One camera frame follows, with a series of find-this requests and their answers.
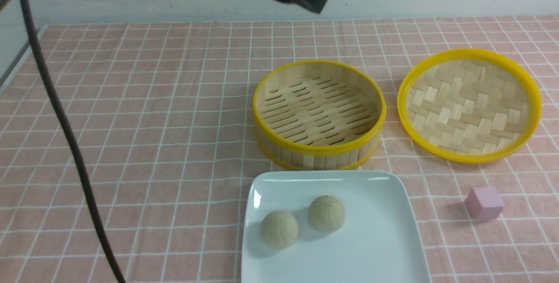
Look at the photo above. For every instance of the white steamed bun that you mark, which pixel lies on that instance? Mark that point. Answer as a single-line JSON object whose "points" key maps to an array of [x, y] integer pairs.
{"points": [[279, 229], [326, 214]]}

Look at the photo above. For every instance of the white square plate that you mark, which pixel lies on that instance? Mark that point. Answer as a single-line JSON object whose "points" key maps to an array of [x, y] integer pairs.
{"points": [[379, 241]]}

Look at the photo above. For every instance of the yellow-rimmed bamboo steamer basket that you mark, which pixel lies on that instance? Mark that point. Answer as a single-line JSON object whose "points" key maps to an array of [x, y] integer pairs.
{"points": [[318, 115]]}

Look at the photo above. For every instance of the yellow-rimmed woven steamer lid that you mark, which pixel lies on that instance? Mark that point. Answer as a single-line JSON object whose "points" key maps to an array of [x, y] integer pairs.
{"points": [[469, 106]]}

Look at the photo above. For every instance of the pink checkered tablecloth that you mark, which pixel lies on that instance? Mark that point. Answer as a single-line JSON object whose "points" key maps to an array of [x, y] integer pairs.
{"points": [[163, 117]]}

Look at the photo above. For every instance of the pink cube block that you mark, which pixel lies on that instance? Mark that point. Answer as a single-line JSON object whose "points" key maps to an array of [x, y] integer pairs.
{"points": [[484, 204]]}

